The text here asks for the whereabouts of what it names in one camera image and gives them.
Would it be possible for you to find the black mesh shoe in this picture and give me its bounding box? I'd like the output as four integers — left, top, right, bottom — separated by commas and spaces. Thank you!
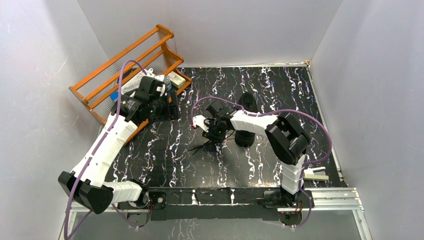
234, 92, 259, 148

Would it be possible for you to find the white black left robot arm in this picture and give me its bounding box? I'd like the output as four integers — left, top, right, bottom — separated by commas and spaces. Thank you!
58, 75, 181, 214

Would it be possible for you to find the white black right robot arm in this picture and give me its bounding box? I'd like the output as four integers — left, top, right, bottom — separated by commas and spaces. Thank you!
192, 101, 311, 207

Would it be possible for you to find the blue tape roll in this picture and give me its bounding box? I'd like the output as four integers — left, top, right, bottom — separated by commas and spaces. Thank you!
163, 75, 172, 92

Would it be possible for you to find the small green white box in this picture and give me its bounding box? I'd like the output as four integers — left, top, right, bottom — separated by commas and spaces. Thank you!
168, 71, 186, 89

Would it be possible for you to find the orange wooden shelf rack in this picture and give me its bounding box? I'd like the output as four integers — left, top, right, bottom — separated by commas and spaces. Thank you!
69, 24, 192, 126

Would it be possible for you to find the white ruler set package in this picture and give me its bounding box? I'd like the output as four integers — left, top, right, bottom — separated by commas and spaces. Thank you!
121, 68, 156, 97

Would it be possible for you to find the blue eraser block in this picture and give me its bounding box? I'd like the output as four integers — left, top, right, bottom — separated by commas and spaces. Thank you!
109, 91, 119, 102

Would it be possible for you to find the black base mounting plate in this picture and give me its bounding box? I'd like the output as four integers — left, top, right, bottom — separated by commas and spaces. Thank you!
117, 187, 315, 225

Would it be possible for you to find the beige plastic clip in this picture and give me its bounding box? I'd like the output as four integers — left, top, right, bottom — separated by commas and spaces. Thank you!
303, 166, 329, 181

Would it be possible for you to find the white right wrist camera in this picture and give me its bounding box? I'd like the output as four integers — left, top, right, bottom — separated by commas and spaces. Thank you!
191, 115, 210, 133

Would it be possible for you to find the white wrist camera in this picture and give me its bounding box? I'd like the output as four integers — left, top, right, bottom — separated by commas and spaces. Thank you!
191, 115, 210, 133
154, 75, 168, 97

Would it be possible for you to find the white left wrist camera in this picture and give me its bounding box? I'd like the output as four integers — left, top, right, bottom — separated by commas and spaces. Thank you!
154, 75, 168, 97

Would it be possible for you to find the aluminium frame rail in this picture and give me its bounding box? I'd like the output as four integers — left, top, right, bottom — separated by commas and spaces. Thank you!
66, 189, 365, 214

